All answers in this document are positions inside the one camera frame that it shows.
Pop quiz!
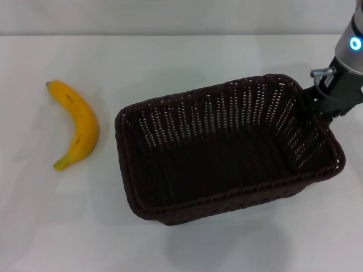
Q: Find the black woven plastic basket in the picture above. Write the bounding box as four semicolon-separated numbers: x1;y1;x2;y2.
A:
114;73;347;227

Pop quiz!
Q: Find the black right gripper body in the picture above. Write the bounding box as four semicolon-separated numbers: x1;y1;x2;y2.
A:
313;56;363;120

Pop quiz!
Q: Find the right gripper cable with plug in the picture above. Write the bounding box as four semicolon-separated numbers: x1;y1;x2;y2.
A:
310;66;363;101

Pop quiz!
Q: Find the yellow banana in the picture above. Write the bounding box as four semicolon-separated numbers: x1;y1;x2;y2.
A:
46;80;100;172

